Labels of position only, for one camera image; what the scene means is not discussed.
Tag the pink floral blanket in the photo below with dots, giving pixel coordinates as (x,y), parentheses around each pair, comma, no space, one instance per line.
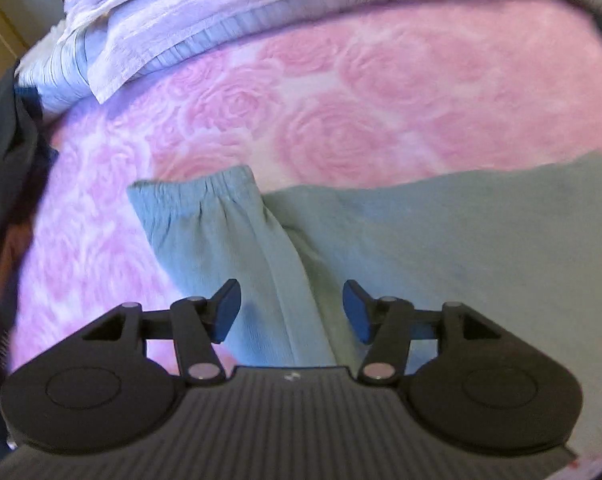
(356,110)

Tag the pink pillow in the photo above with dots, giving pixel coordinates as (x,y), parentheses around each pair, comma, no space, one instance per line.
(231,0)

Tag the grey sweatshirt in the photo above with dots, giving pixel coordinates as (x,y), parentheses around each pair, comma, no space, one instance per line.
(431,260)

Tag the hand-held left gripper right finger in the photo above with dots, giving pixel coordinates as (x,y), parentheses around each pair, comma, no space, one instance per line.
(358,315)

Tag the striped lavender quilt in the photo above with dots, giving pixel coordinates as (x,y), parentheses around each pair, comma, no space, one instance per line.
(61,65)

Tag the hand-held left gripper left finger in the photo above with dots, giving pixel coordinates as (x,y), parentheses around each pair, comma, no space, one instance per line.
(226,311)

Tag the black pants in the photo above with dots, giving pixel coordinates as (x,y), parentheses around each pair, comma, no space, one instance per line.
(11,160)

